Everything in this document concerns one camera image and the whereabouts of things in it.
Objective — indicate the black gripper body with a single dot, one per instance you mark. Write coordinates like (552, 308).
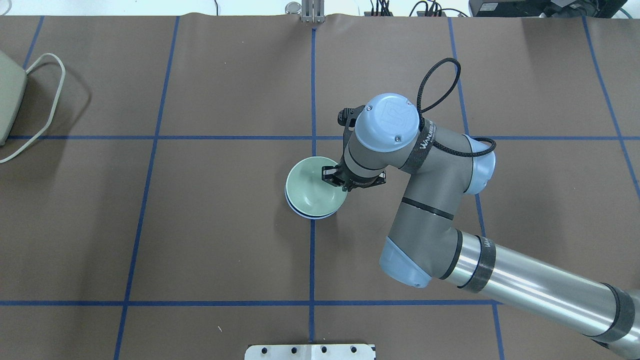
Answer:
(332, 176)

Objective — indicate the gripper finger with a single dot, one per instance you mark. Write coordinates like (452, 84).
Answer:
(332, 175)

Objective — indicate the green bowl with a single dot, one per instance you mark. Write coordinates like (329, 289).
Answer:
(307, 174)

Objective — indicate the blue bowl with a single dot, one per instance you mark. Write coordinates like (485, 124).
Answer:
(315, 204)

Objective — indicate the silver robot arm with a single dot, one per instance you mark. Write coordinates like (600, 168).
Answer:
(423, 243)

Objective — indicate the small metal cup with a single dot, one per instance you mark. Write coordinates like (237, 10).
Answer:
(293, 8)

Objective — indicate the cream toaster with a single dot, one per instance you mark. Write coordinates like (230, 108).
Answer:
(13, 80)

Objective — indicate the aluminium frame post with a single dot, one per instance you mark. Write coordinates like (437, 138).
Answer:
(312, 11)

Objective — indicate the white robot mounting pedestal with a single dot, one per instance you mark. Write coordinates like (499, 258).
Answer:
(340, 351)

